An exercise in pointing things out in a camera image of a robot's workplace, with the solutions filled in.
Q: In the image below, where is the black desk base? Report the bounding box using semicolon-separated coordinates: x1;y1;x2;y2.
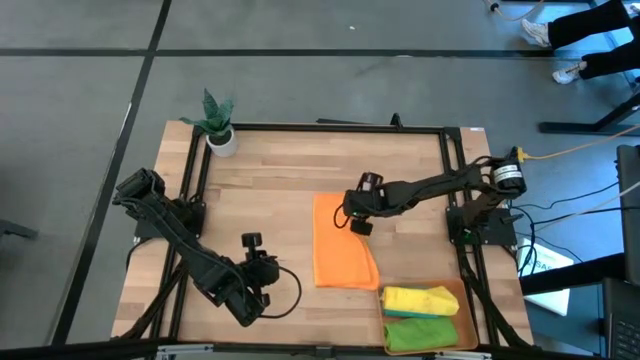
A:
538;92;640;136

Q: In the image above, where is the black horizontal bar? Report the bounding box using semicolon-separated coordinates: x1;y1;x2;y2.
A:
0;339;640;360

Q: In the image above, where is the black keyboard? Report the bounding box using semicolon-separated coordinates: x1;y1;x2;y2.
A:
602;277;640;360

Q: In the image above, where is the person's white shoe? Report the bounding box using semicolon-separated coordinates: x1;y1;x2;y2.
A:
520;18;553;49
551;60;589;86

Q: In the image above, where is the yellow cable with black plug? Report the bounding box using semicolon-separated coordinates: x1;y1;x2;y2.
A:
485;0;546;22

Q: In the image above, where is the black metal table frame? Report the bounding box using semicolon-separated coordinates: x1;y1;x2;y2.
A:
117;122;534;351

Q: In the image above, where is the silver aluminium bar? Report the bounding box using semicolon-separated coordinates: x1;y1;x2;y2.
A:
154;343;494;360

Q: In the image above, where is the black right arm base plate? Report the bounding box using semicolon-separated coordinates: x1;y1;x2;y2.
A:
446;205;519;247

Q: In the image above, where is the orange microfiber towel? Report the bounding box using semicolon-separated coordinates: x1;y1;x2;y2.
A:
312;192;382;292

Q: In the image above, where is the person's leg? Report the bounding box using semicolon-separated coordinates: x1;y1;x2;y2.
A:
578;42;640;81
547;0;632;50

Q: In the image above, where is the black beam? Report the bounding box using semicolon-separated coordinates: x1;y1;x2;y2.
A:
519;252;627;296

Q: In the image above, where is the black floor cable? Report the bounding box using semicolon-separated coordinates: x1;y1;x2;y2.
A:
532;204;640;227
519;180;621;212

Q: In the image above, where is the white floor cable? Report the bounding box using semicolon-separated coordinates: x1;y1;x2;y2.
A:
549;179;640;224

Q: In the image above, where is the potted plant in grey pot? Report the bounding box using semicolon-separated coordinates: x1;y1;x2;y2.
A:
178;88;239;158

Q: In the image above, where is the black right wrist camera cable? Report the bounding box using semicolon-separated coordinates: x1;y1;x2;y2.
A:
332;202;352;231

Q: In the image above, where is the black left wrist camera cable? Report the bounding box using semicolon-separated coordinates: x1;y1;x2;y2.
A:
259;265;304;320

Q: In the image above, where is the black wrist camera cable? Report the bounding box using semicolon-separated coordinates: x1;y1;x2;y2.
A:
332;202;352;231
259;265;304;320

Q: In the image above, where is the white printed box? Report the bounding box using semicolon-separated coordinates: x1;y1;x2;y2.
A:
517;238;575;317

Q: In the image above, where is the dark grey chair base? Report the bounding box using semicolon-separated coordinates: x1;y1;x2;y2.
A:
0;218;39;240

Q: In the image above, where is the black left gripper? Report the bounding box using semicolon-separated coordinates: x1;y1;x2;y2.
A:
218;231;282;329

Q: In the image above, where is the yellow microfiber towel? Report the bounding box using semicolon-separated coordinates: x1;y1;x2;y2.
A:
380;284;461;318

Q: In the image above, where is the orange plastic basket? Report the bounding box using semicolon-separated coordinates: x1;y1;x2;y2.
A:
375;278;480;357

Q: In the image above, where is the green microfiber towel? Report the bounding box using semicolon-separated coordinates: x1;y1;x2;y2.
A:
383;316;460;353

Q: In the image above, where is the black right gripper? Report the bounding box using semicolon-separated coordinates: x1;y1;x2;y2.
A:
342;171;390;238

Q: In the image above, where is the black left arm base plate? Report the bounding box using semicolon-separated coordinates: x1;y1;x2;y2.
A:
133;202;206;240

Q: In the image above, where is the yellow extension cable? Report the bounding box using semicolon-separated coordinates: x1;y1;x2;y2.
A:
516;123;640;163

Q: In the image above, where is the dark grey computer case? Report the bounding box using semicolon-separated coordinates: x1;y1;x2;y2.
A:
615;144;640;287

